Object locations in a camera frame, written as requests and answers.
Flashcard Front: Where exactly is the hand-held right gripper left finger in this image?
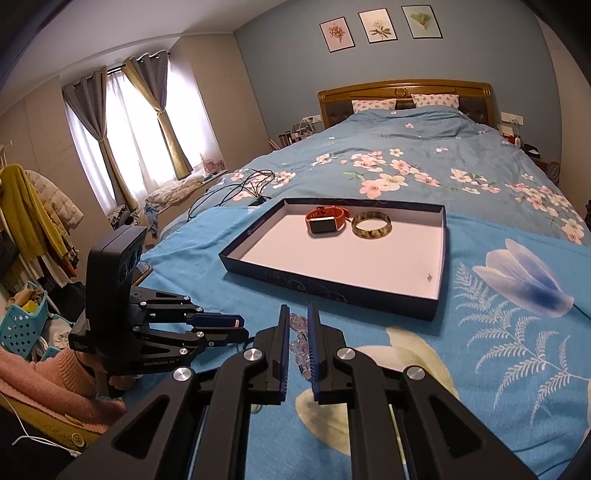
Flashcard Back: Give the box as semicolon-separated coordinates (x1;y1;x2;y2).
60;305;291;480

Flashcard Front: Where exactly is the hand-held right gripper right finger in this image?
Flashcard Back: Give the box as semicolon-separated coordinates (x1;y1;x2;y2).
307;302;541;480

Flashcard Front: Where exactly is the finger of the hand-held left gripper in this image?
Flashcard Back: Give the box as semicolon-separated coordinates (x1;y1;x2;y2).
131;287;245;333
131;324;251;361

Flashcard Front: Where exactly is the clear bead bracelet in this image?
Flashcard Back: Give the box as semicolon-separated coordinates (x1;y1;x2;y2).
288;310;315;379

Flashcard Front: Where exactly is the dark blue box lid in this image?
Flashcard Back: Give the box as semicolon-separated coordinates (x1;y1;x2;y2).
218;198;448;322

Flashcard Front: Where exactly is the person's left forearm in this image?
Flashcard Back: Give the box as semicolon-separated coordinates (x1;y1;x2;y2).
0;346;127;437

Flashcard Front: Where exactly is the person's left hand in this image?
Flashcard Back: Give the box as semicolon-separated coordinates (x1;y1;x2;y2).
95;367;141;398

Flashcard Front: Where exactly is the black white patterned cushion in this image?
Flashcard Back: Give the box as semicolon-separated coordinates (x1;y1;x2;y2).
108;205;140;230

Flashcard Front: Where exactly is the blue hanging cloth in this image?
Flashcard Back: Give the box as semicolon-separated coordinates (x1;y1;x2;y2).
143;203;161;237

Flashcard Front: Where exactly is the blue plastic basket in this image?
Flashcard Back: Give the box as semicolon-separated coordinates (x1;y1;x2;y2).
0;300;50;361

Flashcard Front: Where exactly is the beige puffer jacket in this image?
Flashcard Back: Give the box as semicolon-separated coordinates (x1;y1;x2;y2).
25;170;85;232

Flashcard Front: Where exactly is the yellow coat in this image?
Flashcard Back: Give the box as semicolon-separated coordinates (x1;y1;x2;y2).
0;164;68;260

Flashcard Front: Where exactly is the folded floral bedding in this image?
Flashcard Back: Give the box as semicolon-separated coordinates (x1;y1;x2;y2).
145;175;206;204

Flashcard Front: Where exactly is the orange smartwatch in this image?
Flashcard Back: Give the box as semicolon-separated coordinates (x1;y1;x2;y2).
305;206;350;236

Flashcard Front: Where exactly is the tortoiseshell bangle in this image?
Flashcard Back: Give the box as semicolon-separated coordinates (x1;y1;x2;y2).
352;210;393;241

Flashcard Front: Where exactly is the white sheer curtain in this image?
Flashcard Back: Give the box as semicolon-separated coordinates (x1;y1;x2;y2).
69;69;222;204

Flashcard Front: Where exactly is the grey and olive curtain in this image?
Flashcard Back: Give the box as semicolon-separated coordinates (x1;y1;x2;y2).
121;47;195;180
62;66;138;214

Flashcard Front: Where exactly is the row of cosmetic bottles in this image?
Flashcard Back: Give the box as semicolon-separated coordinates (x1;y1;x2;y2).
277;124;319;148

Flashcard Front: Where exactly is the floral blue duvet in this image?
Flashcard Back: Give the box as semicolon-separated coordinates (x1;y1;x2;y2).
152;107;587;259

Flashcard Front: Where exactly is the white patterned pillow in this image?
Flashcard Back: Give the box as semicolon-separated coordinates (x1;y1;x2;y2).
352;98;398;114
412;93;461;110

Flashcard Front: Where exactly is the wooden headboard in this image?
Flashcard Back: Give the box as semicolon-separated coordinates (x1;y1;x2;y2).
318;80;497;132

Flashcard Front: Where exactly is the pink flower framed picture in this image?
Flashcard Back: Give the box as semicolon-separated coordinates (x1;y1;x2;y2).
320;16;355;53

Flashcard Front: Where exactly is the white flower framed picture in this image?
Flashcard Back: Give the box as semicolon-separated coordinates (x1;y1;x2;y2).
359;8;396;44

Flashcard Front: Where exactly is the green leaf framed picture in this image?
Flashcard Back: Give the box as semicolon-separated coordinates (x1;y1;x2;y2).
401;6;441;38

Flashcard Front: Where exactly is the black cable bundle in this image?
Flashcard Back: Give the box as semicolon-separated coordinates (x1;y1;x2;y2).
187;170;278;222

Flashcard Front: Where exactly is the white thin cable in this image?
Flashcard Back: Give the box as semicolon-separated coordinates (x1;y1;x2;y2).
0;397;77;459

